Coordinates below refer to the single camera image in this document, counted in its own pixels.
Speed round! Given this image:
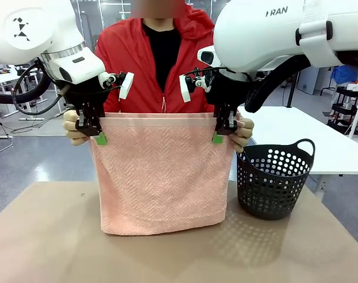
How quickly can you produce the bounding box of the blue cloth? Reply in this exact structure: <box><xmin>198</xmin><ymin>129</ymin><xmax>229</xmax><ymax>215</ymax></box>
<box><xmin>330</xmin><ymin>65</ymin><xmax>358</xmax><ymax>85</ymax></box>

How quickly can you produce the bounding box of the dark perforated plastic basket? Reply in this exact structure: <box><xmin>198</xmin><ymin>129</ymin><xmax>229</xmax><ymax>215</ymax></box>
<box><xmin>236</xmin><ymin>138</ymin><xmax>316</xmax><ymax>222</ymax></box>

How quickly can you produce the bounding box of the black utility cart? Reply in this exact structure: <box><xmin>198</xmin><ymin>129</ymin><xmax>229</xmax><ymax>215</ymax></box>
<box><xmin>327</xmin><ymin>84</ymin><xmax>358</xmax><ymax>131</ymax></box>

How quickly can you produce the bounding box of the person in red jacket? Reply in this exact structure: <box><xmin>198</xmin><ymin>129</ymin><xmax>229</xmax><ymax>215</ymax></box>
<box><xmin>94</xmin><ymin>2</ymin><xmax>218</xmax><ymax>114</ymax></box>

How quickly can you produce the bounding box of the person's left hand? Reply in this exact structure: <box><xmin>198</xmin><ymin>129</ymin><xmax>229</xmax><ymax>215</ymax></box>
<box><xmin>230</xmin><ymin>116</ymin><xmax>255</xmax><ymax>154</ymax></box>

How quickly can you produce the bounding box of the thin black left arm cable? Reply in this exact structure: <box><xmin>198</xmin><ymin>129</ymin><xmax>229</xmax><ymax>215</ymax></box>
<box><xmin>12</xmin><ymin>58</ymin><xmax>69</xmax><ymax>117</ymax></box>

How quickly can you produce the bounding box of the person's right hand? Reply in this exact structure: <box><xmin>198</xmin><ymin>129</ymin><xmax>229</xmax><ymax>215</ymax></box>
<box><xmin>62</xmin><ymin>109</ymin><xmax>91</xmax><ymax>147</ymax></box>

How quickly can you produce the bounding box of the pink terry towel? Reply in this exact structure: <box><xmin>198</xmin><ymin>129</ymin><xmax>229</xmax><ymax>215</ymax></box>
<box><xmin>88</xmin><ymin>111</ymin><xmax>242</xmax><ymax>237</ymax></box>

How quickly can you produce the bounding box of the black right arm cable sleeve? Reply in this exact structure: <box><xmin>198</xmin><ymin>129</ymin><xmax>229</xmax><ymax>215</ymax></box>
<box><xmin>244</xmin><ymin>51</ymin><xmax>358</xmax><ymax>114</ymax></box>

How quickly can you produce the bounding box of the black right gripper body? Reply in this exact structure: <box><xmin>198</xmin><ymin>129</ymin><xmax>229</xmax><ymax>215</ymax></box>
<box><xmin>204</xmin><ymin>70</ymin><xmax>251</xmax><ymax>109</ymax></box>

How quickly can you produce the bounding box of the black tripod with white head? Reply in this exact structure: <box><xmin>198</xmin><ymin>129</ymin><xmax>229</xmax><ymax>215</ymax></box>
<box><xmin>284</xmin><ymin>72</ymin><xmax>301</xmax><ymax>108</ymax></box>

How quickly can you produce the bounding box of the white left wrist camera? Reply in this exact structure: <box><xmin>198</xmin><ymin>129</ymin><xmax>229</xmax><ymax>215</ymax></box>
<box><xmin>98</xmin><ymin>71</ymin><xmax>135</xmax><ymax>101</ymax></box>

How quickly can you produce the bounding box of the white side table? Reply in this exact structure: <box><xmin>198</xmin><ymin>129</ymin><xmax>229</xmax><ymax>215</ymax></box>
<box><xmin>237</xmin><ymin>105</ymin><xmax>358</xmax><ymax>178</ymax></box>

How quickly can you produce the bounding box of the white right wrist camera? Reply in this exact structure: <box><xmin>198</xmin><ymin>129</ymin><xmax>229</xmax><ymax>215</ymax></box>
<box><xmin>178</xmin><ymin>73</ymin><xmax>214</xmax><ymax>104</ymax></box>

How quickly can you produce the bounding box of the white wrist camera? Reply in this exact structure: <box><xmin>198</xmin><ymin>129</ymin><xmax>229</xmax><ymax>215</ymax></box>
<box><xmin>178</xmin><ymin>73</ymin><xmax>214</xmax><ymax>104</ymax></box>
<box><xmin>98</xmin><ymin>71</ymin><xmax>135</xmax><ymax>101</ymax></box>

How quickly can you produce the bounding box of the black arm cable sleeve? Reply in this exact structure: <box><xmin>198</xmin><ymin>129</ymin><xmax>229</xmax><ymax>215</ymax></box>
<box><xmin>244</xmin><ymin>51</ymin><xmax>358</xmax><ymax>114</ymax></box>
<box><xmin>0</xmin><ymin>65</ymin><xmax>52</xmax><ymax>104</ymax></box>

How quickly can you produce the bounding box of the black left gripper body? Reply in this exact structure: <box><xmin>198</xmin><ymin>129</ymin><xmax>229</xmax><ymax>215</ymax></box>
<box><xmin>57</xmin><ymin>75</ymin><xmax>110</xmax><ymax>115</ymax></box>

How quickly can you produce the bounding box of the white lab table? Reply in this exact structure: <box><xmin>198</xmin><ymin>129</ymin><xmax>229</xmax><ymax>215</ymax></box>
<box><xmin>0</xmin><ymin>65</ymin><xmax>48</xmax><ymax>122</ymax></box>

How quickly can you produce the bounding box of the black left arm cable sleeve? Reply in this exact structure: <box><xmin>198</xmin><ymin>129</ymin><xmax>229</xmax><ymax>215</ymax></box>
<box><xmin>0</xmin><ymin>65</ymin><xmax>52</xmax><ymax>104</ymax></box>

